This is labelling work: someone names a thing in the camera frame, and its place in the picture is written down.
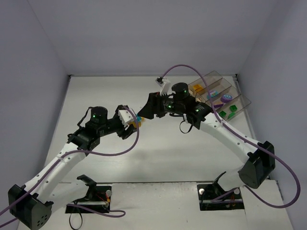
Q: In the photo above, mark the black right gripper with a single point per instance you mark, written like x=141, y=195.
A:
x=156, y=104

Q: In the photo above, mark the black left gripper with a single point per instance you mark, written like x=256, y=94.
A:
x=123, y=131

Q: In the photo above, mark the yellow curved lego brick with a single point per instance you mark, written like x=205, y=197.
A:
x=196, y=86

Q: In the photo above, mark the orange lego plate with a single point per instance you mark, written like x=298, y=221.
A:
x=198, y=90

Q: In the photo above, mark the teal frog flower lego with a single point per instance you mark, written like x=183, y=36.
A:
x=212, y=94

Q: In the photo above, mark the purple butterfly lego brick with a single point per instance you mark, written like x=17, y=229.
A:
x=218, y=104

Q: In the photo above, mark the dark green square lego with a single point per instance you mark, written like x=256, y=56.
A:
x=222, y=114

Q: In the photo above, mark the purple rounded lego brick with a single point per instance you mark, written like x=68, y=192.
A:
x=226, y=98

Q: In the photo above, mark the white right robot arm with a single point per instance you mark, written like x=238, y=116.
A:
x=257, y=164

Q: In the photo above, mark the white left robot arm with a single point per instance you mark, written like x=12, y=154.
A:
x=35, y=201

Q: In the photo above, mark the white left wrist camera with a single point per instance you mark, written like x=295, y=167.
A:
x=125, y=117

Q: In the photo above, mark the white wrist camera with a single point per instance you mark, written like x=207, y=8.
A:
x=164, y=84
x=125, y=117

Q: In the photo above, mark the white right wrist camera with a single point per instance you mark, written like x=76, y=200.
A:
x=164, y=84

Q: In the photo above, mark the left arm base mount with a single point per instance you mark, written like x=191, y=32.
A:
x=97, y=197

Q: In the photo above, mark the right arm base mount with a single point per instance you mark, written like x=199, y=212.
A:
x=213, y=198

